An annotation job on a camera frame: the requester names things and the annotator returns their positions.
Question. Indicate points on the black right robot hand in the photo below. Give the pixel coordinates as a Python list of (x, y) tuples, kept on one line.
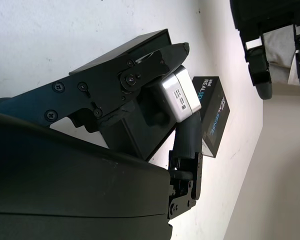
[(65, 187)]

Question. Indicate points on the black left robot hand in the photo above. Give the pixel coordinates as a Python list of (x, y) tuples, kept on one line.
[(245, 12)]

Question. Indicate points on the black box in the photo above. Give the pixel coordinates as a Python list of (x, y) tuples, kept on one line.
[(145, 135)]

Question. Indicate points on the small silver cube camera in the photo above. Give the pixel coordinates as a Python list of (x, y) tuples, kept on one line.
[(180, 97)]

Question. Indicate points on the black RealSense box lid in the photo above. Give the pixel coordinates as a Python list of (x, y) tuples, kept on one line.
[(216, 120)]

